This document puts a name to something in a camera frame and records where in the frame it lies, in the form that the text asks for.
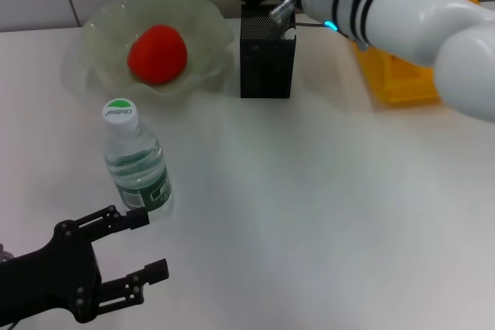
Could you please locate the grey glitter marker pen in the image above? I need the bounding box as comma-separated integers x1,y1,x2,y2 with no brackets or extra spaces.
268,0,297,25

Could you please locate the black mesh pen holder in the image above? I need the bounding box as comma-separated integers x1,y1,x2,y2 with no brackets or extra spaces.
239,4,297,99

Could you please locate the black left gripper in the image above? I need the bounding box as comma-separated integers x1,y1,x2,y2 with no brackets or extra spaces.
0,205,170,325

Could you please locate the yellow plastic bin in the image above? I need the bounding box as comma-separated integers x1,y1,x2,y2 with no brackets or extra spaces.
353,0,480,107

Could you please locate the red tomato toy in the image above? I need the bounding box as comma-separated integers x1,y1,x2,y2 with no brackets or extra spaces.
127,24,189,84

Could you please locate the translucent green fruit plate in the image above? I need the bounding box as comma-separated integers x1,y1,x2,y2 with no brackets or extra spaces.
79,0,235,98

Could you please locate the clear water bottle green label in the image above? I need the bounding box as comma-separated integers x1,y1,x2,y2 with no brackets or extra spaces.
102,97,174,223

